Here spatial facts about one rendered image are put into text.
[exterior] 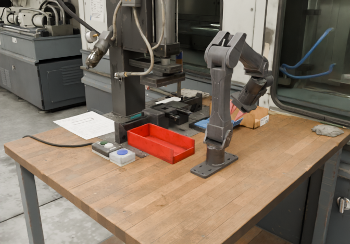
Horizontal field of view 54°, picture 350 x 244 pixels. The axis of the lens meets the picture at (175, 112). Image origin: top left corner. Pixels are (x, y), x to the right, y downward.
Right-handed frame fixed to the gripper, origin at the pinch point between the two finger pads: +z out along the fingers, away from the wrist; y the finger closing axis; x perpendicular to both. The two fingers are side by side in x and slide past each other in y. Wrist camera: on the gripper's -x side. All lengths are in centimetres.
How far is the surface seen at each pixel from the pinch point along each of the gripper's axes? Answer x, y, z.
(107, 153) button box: 48, 15, 17
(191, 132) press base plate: 7.6, 9.3, 15.8
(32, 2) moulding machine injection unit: -141, 417, 194
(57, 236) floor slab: 31, 43, 138
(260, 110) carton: -25.0, -0.8, 3.5
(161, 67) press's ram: 13.0, 34.2, -1.7
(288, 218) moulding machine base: -49, -43, 57
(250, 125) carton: -13.5, -4.2, 5.8
